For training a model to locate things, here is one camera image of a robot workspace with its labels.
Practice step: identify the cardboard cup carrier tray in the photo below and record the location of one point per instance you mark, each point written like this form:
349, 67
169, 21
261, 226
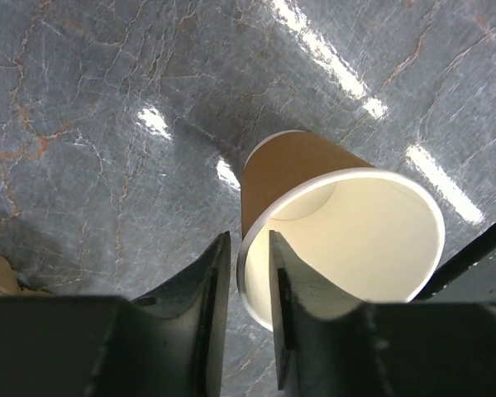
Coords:
9, 285

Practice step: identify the brown paper cup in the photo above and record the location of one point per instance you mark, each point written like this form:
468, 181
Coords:
376, 234

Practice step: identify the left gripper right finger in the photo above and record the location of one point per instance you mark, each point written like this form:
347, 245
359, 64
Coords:
329, 343

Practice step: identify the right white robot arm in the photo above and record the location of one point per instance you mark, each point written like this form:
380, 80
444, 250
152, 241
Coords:
455, 267

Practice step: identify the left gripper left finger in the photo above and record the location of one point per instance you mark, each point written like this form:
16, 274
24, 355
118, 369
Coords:
168, 342

